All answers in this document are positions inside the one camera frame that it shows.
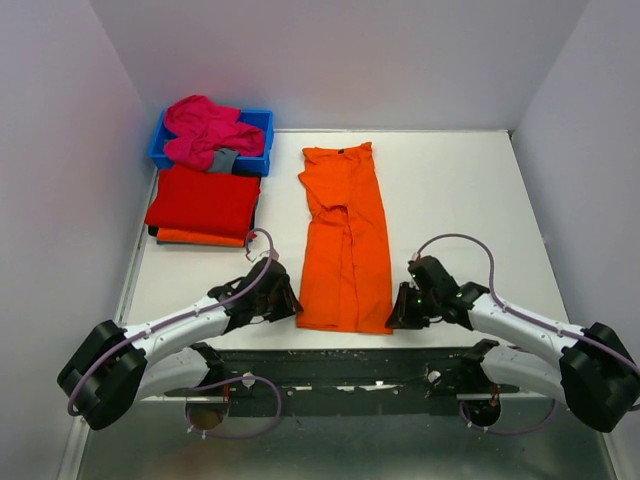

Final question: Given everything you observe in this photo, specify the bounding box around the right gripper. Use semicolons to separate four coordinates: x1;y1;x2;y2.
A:
385;280;439;329

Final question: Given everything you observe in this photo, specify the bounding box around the orange t-shirt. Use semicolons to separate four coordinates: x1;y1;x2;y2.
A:
296;142;393;335
147;226;245;248

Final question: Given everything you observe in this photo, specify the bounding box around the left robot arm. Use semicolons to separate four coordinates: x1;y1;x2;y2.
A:
57;258;302;430

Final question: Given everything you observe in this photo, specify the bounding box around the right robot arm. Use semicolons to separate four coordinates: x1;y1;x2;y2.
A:
386;256;639;433

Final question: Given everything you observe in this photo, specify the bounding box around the folded orange t-shirt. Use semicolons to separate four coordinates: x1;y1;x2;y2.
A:
147;226;245;248

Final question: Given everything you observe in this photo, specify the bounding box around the blue plastic bin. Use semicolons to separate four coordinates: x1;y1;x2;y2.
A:
148;108;275;178

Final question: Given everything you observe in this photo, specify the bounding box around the folded red t-shirt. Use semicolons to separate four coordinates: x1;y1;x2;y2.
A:
145;165;261;240

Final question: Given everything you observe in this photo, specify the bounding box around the grey garment in bin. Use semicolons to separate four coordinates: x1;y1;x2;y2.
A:
207;148;239;174

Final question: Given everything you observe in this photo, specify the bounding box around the pink t-shirt in bin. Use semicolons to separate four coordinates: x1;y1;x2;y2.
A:
163;95;265;171

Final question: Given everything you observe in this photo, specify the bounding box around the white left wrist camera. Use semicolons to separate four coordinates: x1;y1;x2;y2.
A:
245;245;279;264

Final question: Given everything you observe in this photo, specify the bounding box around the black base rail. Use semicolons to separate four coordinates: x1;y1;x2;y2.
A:
167;343;498;417

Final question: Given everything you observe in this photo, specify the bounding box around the aluminium extrusion frame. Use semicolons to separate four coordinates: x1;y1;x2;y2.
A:
54;389;186;480

